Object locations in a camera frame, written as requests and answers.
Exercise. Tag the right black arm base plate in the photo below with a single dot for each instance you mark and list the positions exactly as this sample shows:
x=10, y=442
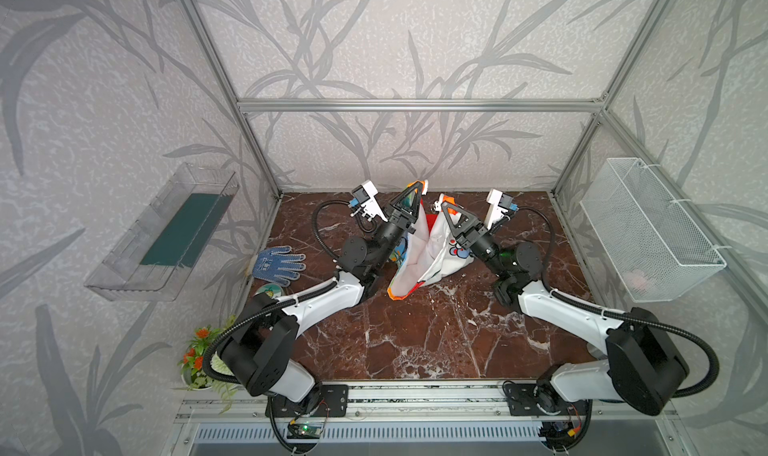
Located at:
x=530, y=399

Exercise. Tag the white wire mesh basket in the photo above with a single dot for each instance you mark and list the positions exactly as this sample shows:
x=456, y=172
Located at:
x=641, y=225

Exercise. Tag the white red rainbow jacket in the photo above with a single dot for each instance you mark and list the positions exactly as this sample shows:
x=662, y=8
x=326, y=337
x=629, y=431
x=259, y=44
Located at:
x=426, y=256

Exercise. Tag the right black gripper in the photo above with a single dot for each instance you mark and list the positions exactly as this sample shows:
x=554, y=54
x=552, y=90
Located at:
x=468, y=232

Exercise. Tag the pink object in basket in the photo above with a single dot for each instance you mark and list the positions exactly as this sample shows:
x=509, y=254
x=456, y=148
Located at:
x=639, y=284

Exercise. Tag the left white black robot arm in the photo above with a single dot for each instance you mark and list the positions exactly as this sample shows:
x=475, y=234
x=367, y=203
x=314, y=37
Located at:
x=255, y=352

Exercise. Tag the potted artificial flower plant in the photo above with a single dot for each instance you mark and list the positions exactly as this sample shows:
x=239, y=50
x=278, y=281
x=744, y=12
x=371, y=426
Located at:
x=194, y=377

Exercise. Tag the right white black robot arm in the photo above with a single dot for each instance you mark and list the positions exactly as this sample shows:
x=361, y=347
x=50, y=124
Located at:
x=640, y=361

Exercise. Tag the aluminium cage frame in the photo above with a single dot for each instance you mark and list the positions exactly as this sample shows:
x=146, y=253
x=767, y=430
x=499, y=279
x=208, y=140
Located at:
x=600, y=109

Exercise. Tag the blue dotted work glove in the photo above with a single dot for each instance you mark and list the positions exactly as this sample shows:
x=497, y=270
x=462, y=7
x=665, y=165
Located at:
x=278, y=265

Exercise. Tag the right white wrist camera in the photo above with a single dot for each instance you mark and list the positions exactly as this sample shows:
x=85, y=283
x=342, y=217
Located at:
x=500, y=206

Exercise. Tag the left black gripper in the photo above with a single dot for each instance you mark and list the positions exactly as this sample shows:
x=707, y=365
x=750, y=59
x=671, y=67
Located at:
x=397, y=221

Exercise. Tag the green round tape roll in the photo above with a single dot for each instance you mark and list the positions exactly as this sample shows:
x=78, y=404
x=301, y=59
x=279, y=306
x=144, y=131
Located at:
x=271, y=290

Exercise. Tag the aluminium front rail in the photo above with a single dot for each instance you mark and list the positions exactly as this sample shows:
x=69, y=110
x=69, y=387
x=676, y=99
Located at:
x=374, y=400

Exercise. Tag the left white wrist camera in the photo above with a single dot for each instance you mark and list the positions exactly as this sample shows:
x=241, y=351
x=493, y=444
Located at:
x=364, y=203

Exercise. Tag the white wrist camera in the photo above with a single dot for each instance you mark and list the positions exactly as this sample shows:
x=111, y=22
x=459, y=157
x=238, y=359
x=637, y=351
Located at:
x=500, y=206
x=364, y=203

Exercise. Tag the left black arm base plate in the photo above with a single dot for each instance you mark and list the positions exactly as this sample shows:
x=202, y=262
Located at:
x=325, y=400

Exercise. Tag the clear plastic wall shelf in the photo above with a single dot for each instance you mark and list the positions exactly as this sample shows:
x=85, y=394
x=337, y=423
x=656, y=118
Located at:
x=155, y=257

